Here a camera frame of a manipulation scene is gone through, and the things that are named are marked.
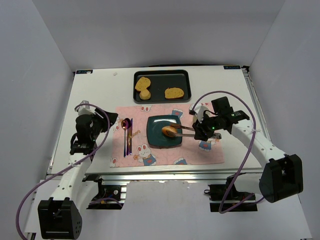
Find left blue table label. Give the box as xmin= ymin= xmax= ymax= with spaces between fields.
xmin=75 ymin=69 xmax=93 ymax=75

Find iridescent spoon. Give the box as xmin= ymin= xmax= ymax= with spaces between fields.
xmin=121 ymin=119 xmax=127 ymax=157

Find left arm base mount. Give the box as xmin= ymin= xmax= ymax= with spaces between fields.
xmin=82 ymin=174 xmax=125 ymax=210

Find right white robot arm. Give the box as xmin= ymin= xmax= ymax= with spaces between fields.
xmin=189 ymin=97 xmax=304 ymax=203

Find right blue table label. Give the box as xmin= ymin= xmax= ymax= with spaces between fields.
xmin=223 ymin=65 xmax=241 ymax=70

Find round toasted bread slice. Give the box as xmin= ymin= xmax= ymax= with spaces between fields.
xmin=135 ymin=76 xmax=151 ymax=92

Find dark teal square plate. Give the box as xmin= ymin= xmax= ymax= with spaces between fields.
xmin=146 ymin=115 xmax=182 ymax=148

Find black baking tray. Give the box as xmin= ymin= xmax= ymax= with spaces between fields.
xmin=133 ymin=69 xmax=192 ymax=104

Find iridescent knife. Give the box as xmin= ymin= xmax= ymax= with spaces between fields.
xmin=126 ymin=118 xmax=133 ymax=156

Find small round bread roll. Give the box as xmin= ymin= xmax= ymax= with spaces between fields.
xmin=139 ymin=89 xmax=151 ymax=101

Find oval toasted bread slice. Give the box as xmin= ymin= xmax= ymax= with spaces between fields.
xmin=164 ymin=87 xmax=185 ymax=99

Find glossy orange bread bun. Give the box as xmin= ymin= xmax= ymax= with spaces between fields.
xmin=161 ymin=126 xmax=178 ymax=138

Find pink bunny placemat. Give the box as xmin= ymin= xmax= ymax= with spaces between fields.
xmin=110 ymin=103 xmax=224 ymax=168

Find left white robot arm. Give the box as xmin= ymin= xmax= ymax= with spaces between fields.
xmin=37 ymin=108 xmax=118 ymax=240

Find metal tongs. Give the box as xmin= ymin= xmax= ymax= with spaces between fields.
xmin=166 ymin=121 xmax=223 ymax=140

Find blue table label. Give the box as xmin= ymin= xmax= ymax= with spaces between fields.
xmin=75 ymin=69 xmax=93 ymax=75
xmin=223 ymin=65 xmax=241 ymax=70

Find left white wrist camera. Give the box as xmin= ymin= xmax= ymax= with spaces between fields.
xmin=74 ymin=100 xmax=95 ymax=116

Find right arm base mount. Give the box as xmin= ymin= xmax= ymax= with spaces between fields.
xmin=203 ymin=184 xmax=258 ymax=213

